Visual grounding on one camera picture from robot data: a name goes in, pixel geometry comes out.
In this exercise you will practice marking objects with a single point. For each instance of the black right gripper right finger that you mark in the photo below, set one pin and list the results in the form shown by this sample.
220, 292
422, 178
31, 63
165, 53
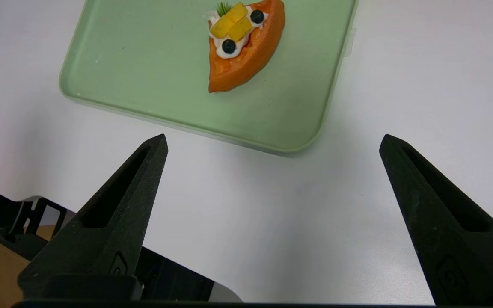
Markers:
447, 239

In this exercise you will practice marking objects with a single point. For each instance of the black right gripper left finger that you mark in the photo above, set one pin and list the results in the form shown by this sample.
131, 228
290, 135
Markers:
109, 231

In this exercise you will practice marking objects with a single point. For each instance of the toy waffle slice with fruit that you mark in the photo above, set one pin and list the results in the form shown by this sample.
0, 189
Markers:
246, 64

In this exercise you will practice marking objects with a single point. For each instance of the light green plastic tray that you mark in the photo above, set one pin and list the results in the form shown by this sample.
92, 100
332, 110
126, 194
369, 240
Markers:
144, 64

